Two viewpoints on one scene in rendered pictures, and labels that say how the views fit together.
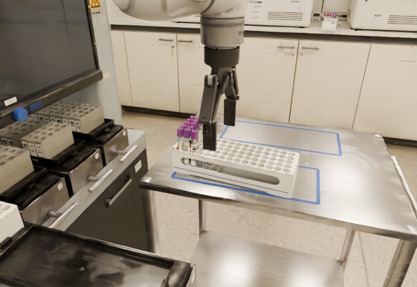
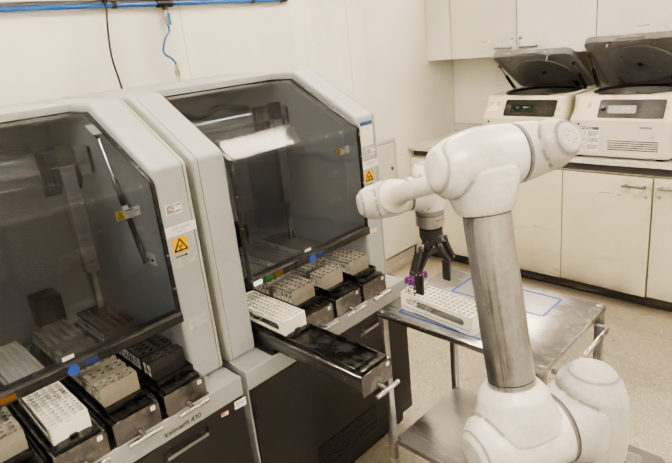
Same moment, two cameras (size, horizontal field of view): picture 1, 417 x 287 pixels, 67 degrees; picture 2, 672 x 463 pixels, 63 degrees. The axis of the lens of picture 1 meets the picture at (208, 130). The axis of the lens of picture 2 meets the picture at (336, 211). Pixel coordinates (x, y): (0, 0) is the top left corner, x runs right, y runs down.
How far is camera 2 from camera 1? 1.19 m
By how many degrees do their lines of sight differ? 29
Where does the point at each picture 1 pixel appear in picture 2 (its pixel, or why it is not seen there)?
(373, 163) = (564, 326)
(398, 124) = not seen: outside the picture
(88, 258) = (336, 344)
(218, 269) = (456, 419)
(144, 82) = (448, 219)
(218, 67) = (425, 240)
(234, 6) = (431, 206)
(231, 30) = (430, 219)
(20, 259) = (303, 338)
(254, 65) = (591, 208)
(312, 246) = not seen: hidden behind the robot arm
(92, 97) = (362, 246)
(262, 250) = not seen: hidden behind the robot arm
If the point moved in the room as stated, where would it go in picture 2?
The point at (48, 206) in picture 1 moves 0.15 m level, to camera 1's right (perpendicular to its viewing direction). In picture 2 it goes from (320, 319) to (358, 325)
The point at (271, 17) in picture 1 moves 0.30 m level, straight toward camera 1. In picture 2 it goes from (612, 147) to (599, 159)
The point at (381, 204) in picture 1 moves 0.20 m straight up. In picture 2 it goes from (536, 350) to (536, 287)
